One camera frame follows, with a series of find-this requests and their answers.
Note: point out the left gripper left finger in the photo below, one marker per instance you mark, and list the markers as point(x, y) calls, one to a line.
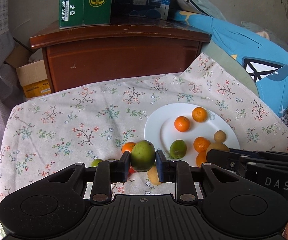
point(109, 172)

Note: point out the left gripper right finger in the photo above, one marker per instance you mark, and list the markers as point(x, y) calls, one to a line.
point(179, 173)

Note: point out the small green fruit back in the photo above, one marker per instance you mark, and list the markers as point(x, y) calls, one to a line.
point(96, 162)

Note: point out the red tomato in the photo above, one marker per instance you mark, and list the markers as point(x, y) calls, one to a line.
point(131, 170)

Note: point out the small orange front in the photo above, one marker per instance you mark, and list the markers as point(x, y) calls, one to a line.
point(201, 158)

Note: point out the small orange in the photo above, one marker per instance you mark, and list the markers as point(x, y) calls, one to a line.
point(128, 147)
point(201, 158)
point(199, 114)

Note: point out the brown kiwi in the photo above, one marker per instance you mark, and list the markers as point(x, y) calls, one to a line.
point(153, 176)
point(220, 136)
point(217, 146)

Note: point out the small orange back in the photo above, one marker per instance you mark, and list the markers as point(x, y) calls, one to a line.
point(128, 147)

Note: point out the large orange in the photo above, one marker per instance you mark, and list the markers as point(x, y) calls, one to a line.
point(201, 144)

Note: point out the brown kiwi front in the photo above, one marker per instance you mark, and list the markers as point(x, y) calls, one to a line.
point(217, 146)

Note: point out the white plate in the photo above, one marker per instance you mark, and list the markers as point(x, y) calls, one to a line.
point(161, 132)

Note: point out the blue plush pillow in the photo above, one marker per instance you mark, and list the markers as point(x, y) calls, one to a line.
point(264, 61)

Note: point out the brown wooden cabinet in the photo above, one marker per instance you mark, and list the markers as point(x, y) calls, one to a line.
point(139, 47)

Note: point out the cardboard box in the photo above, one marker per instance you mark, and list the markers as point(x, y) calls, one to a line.
point(31, 71)

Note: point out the green carton box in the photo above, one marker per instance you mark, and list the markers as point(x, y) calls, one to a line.
point(76, 13)

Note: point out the blue carton box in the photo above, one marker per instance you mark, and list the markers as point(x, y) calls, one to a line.
point(141, 0)

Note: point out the grey zip cushion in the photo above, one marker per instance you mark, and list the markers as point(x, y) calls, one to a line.
point(204, 7)

